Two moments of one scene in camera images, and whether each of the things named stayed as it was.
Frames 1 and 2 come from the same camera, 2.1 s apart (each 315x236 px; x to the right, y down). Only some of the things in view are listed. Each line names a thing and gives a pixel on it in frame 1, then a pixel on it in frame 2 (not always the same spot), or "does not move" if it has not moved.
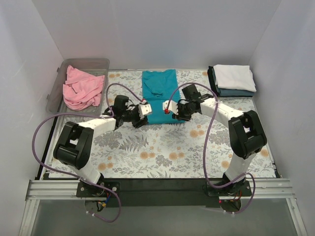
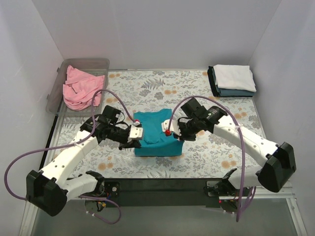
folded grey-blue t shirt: x=223 y=92 does not move
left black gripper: x=138 y=121 -> x=128 y=141
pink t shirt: x=81 y=90 does not move
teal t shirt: x=157 y=86 -> x=155 y=142
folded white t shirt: x=235 y=77 does not move
